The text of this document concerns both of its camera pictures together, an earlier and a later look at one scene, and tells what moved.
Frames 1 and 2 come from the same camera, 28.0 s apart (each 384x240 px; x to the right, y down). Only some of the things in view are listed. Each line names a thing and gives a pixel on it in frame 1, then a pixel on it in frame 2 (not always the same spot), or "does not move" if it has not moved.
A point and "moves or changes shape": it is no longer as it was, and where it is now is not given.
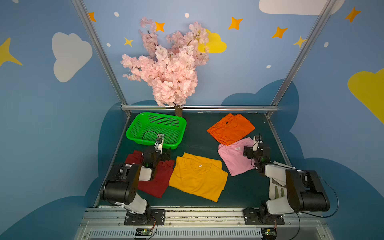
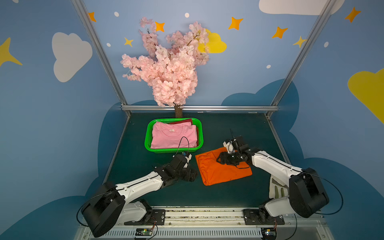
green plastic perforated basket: (145, 129) to (195, 121)
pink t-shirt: (232, 155) moves or changes shape
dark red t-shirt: (156, 186) to (184, 121)
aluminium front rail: (203, 223) does not move
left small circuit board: (143, 232) does not move
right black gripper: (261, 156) to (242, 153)
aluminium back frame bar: (202, 107) does not move
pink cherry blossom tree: (171, 68) does not move
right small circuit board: (268, 234) does not move
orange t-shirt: (232, 129) to (213, 172)
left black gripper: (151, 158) to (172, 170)
